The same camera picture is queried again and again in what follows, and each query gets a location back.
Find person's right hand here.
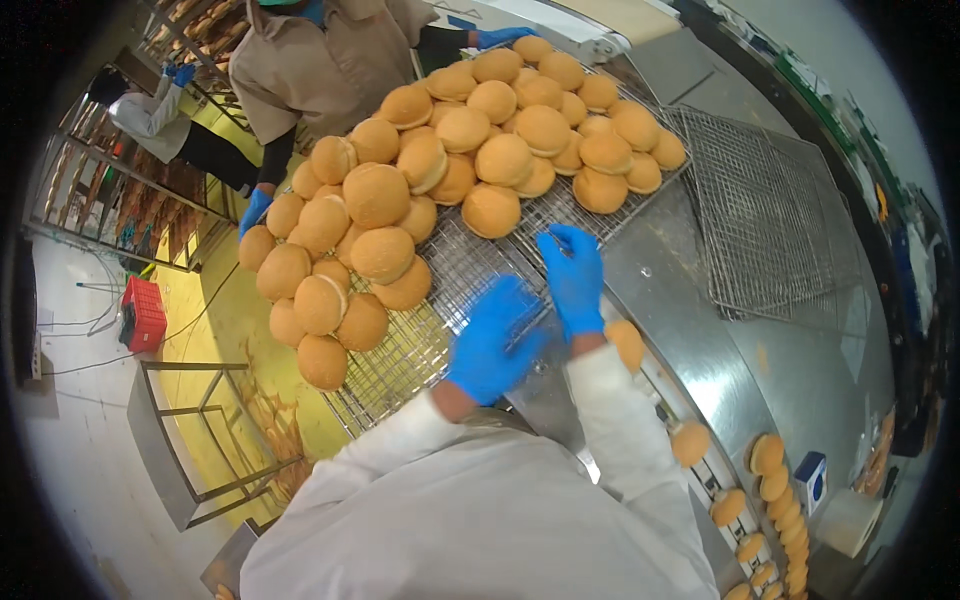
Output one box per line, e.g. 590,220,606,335
535,223,606,344

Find person's left hand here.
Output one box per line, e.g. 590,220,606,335
446,273,555,408

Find wire cooling rack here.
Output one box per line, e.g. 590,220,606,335
321,63,693,440

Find single golden bun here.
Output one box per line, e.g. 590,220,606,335
605,320,647,375

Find pile of golden buns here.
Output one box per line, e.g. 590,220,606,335
237,34,688,393

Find line of spaced buns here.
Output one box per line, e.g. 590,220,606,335
670,420,786,600

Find white conveyor machine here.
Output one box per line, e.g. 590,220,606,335
423,0,680,67

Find person's body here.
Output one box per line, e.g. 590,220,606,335
240,405,723,600

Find row of upright buns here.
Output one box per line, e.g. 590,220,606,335
748,432,813,600

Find blue and white box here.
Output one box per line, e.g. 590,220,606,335
792,451,829,516

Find red plastic crate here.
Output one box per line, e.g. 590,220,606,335
117,275,169,354

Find trolley rack with baked goods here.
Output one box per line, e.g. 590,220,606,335
141,0,252,72
24,67,235,273

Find stack of empty wire racks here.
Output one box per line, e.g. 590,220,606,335
660,103,865,325

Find cluttered wall shelf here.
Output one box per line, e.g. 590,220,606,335
772,45,955,460

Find metal frame stand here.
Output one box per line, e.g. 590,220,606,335
126,360,303,534

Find floor cables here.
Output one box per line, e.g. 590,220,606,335
36,255,243,378

